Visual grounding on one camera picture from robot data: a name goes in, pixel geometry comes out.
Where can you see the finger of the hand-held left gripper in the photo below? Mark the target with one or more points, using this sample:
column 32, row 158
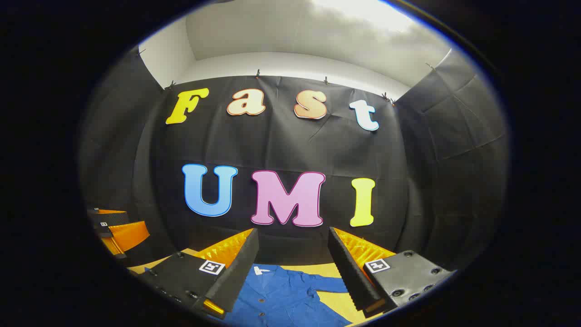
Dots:
column 129, row 236
column 111, row 219

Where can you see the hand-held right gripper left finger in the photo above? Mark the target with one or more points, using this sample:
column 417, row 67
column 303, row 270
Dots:
column 240, row 268

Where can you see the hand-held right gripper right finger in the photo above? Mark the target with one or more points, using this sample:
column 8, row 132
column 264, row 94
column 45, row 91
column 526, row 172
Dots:
column 349, row 268

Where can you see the blue button shirt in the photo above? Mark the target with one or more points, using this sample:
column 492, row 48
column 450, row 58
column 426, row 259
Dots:
column 281, row 299

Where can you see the black backdrop cloth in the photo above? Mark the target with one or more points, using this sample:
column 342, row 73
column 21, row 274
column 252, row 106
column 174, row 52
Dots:
column 281, row 145

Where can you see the row of black cloth clips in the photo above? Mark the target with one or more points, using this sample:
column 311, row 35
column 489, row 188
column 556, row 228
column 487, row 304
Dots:
column 258, row 73

